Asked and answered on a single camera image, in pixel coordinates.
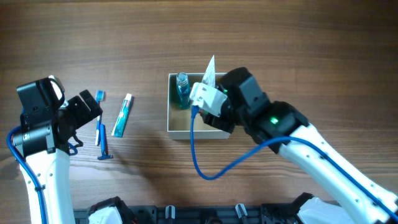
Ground white bamboo conditioner tube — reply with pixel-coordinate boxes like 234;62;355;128
201;55;216;87

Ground blue mouthwash bottle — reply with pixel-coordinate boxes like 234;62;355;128
176;72;190;110

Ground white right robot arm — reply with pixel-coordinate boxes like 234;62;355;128
190;67;397;223

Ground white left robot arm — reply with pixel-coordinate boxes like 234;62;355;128
6;75;103;223

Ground blue toothbrush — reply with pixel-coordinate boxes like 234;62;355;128
95;90;105;146

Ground blue disposable razor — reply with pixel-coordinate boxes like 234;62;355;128
98;124;113;160

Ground teal toothpaste tube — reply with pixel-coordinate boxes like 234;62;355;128
111;93;134;138

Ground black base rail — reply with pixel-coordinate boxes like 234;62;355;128
74;197;301;224

